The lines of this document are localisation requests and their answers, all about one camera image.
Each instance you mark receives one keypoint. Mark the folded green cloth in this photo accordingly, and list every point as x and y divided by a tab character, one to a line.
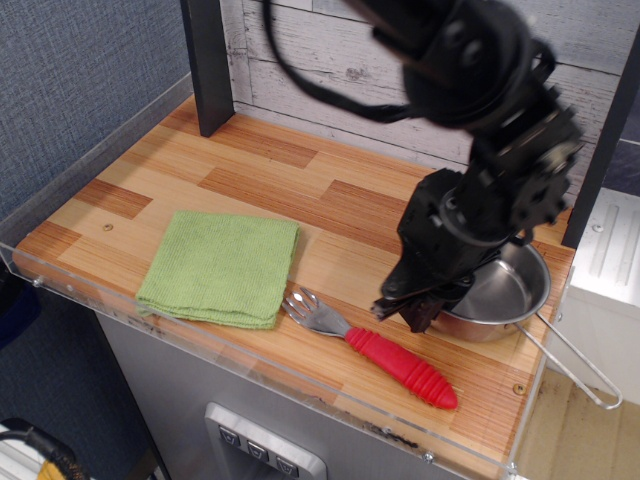
231	270

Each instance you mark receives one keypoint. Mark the grey toy kitchen cabinet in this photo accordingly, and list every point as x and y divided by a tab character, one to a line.
173	385

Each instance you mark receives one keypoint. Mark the dark grey left post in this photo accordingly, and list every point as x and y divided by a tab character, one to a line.
206	44

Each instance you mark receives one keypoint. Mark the dark grey post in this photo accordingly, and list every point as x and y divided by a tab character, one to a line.
206	44
605	148

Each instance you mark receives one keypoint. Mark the silver toy dispenser panel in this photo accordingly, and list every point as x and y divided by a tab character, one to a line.
262	445

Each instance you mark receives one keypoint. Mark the small stainless steel pot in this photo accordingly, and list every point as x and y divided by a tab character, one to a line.
506	294

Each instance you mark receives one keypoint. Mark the red handled metal fork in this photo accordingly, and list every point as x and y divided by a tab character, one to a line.
412	372

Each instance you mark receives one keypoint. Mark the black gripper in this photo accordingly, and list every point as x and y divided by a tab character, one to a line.
453	224

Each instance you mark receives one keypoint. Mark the white ribbed side unit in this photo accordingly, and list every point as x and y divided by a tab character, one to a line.
599	312

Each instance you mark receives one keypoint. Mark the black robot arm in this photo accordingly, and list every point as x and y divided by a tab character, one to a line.
474	66

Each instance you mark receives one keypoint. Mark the yellow and black object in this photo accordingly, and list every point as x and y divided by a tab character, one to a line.
28	452

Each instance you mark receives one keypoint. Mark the clear acrylic guard rail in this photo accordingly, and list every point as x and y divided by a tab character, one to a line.
91	234

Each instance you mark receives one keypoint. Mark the dark grey right post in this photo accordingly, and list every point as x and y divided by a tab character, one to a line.
605	148

